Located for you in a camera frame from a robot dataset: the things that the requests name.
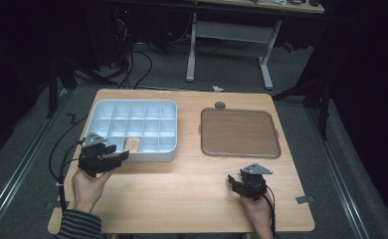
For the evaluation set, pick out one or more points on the metal floor rail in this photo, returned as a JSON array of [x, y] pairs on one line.
[[23, 162], [338, 172]]

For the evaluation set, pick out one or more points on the white crumpled paper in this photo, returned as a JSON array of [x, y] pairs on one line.
[[217, 88]]

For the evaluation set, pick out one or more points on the person's left hand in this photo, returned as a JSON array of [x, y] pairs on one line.
[[87, 191]]

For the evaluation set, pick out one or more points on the black metal stand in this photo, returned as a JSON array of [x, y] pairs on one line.
[[324, 109], [52, 89]]

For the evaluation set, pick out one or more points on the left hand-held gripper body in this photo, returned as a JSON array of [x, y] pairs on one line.
[[94, 161]]

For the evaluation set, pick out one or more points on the white divided storage box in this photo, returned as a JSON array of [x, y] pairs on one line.
[[142, 119]]

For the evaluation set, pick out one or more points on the brown wooden tray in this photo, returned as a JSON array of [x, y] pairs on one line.
[[238, 132]]

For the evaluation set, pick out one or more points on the desk with white metal frame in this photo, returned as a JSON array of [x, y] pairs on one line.
[[235, 33]]

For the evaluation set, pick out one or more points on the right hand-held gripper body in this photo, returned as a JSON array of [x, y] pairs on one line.
[[255, 184]]

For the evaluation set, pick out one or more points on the beige cloth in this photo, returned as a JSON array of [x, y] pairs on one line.
[[132, 145]]

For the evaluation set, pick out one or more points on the person's right hand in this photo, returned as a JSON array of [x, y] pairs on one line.
[[258, 214]]

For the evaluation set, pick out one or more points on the grey round cap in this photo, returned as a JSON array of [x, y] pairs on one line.
[[220, 105]]

